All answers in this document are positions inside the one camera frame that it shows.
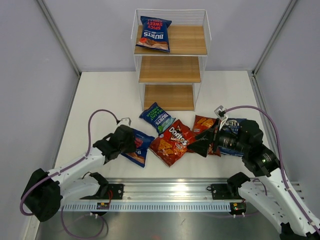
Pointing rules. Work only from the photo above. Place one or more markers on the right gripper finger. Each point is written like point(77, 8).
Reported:
point(208, 134)
point(200, 147)

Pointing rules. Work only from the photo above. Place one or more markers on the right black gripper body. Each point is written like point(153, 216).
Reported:
point(230, 141)

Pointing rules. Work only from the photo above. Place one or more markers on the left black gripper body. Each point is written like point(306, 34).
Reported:
point(129, 147)

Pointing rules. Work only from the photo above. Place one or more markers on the Burts spicy chilli bag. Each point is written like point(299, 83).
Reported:
point(154, 34)
point(142, 142)

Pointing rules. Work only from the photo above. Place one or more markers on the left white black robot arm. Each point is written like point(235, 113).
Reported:
point(47, 191)

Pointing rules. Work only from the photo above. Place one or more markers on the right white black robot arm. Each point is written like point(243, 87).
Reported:
point(285, 210)

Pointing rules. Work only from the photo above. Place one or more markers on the small red Doritos bag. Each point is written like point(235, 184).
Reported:
point(202, 123)

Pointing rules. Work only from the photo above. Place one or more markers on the Kettle sea salt vinegar bag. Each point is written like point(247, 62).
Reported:
point(232, 125)

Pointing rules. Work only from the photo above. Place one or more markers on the large red Doritos bag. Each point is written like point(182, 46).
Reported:
point(172, 144)

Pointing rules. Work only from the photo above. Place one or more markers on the Burts sea salt vinegar bag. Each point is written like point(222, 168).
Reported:
point(157, 117)

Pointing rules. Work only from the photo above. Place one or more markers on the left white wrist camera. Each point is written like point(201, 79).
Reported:
point(124, 121)

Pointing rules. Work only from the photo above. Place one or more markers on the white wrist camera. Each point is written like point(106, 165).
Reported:
point(124, 121)
point(221, 115)

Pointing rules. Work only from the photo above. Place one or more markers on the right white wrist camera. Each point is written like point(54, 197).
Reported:
point(221, 115)

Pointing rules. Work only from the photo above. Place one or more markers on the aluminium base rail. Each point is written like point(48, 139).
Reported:
point(161, 190)

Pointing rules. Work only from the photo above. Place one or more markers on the white slotted cable duct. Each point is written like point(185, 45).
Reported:
point(91, 206)

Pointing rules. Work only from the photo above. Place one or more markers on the white wire wooden shelf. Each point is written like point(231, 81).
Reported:
point(172, 79)

